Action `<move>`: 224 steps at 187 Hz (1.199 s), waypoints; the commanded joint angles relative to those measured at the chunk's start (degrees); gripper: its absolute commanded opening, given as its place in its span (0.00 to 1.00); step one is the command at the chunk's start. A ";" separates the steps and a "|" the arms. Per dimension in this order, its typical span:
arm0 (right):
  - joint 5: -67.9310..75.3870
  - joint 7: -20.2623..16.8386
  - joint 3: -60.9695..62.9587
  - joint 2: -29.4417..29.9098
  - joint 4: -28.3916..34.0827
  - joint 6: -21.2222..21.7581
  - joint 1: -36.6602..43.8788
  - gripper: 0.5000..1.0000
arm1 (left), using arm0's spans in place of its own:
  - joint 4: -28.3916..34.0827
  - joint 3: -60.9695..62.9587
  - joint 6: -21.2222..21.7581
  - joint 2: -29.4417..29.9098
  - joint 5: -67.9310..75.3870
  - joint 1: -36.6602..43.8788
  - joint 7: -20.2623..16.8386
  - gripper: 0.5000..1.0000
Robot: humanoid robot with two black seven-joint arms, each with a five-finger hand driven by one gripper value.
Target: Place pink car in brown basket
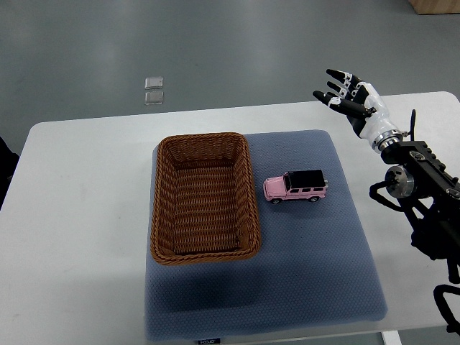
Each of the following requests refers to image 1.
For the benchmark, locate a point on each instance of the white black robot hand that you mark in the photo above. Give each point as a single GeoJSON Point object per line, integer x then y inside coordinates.
{"type": "Point", "coordinates": [363, 106]}

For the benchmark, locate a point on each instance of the pink toy car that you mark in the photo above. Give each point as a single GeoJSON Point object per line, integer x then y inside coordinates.
{"type": "Point", "coordinates": [301, 185]}

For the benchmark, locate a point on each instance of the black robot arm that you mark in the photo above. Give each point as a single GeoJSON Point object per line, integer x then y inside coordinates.
{"type": "Point", "coordinates": [418, 185]}

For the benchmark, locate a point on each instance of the brown wicker basket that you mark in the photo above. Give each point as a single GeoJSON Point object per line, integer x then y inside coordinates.
{"type": "Point", "coordinates": [204, 202]}

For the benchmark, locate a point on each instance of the wooden box corner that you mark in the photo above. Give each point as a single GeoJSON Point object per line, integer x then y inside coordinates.
{"type": "Point", "coordinates": [426, 7]}

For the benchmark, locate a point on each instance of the blue grey foam mat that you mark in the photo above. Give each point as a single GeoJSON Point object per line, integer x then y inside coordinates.
{"type": "Point", "coordinates": [314, 267]}

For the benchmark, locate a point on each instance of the white table leg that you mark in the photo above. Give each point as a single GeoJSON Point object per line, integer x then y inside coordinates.
{"type": "Point", "coordinates": [391, 338]}

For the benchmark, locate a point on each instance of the dark object at left edge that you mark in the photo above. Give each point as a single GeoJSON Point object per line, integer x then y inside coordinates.
{"type": "Point", "coordinates": [8, 166]}

